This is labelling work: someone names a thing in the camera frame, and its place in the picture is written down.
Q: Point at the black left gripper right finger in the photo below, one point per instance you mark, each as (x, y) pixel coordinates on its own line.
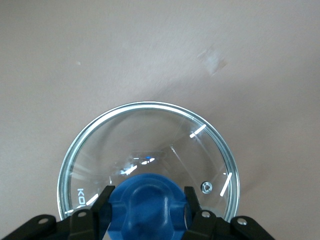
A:
(202, 222)

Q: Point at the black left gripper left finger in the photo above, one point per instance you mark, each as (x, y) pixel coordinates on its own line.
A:
(80, 225)

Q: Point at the glass lid with blue knob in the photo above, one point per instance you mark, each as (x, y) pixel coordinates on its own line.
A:
(150, 130)

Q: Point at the brown table cover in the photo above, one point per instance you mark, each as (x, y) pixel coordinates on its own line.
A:
(150, 50)

